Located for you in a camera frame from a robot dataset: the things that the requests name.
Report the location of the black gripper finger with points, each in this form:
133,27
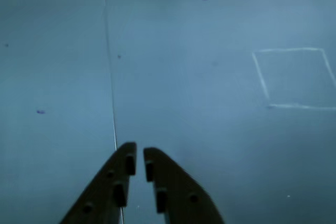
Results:
110,182
181,192

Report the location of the gray mat with chalk square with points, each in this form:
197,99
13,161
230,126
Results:
210,103

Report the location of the gray mat with red tape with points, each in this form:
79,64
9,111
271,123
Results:
52,77

